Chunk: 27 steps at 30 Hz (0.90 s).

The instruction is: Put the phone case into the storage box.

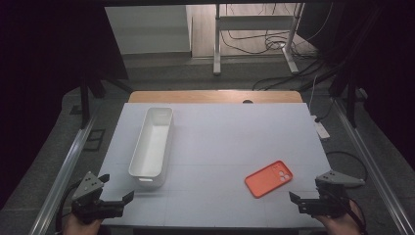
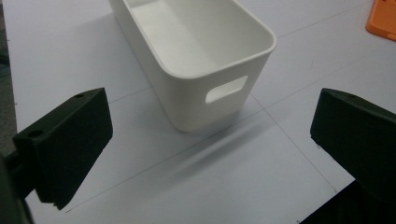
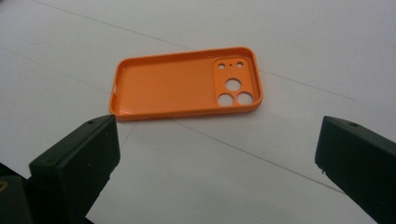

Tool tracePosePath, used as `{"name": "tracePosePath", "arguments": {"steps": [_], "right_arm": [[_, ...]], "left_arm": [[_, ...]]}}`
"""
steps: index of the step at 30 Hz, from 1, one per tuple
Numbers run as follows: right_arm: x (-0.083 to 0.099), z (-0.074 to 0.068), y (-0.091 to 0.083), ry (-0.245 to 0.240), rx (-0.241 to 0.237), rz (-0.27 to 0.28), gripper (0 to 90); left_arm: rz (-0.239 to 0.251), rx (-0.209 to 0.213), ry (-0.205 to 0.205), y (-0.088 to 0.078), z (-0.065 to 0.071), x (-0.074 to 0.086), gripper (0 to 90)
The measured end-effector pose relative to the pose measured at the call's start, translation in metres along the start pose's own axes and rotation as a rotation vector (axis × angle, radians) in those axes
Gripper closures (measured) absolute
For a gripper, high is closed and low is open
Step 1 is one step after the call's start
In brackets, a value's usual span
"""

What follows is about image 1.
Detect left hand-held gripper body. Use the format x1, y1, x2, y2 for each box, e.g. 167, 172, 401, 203
70, 171, 126, 225

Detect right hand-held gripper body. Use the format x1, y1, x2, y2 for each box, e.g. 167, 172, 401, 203
298, 169, 366, 219

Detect orange phone case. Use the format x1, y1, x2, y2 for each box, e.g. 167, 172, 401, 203
244, 160, 294, 199

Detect white plastic storage bin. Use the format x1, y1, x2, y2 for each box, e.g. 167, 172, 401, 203
128, 107, 174, 189

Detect person's right hand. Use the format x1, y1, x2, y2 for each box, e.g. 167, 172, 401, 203
314, 200, 365, 235

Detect person's left hand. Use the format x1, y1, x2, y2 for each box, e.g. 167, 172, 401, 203
62, 214, 104, 235

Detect black floor frames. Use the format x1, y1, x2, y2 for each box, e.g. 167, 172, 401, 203
82, 128, 106, 152

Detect white power strip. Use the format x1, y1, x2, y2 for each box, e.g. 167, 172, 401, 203
313, 116, 331, 140

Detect black metal stand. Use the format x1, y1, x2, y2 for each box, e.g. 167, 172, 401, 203
78, 76, 133, 130
328, 74, 360, 128

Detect white table cover board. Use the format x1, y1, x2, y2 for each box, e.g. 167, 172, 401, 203
97, 102, 333, 228

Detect black curtain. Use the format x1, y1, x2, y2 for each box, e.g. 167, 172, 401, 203
0, 0, 129, 210
298, 0, 415, 161

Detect white cabinet panel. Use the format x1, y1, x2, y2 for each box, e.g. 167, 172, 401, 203
105, 4, 192, 55

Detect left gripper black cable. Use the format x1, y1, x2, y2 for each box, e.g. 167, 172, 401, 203
54, 179, 82, 233

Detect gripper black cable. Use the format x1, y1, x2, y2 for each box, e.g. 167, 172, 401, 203
339, 189, 368, 235
54, 179, 82, 233

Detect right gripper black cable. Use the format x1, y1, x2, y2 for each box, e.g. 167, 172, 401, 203
339, 189, 368, 235

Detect aluminium floor rail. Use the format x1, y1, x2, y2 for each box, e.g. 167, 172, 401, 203
332, 97, 415, 235
28, 118, 96, 235

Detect black looped floor cable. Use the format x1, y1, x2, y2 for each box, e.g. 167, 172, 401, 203
325, 150, 370, 182

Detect tangle of black cables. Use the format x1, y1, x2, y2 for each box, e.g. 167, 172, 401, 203
219, 3, 329, 92

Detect white metal desk frame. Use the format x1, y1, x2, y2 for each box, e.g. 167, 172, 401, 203
212, 3, 306, 76

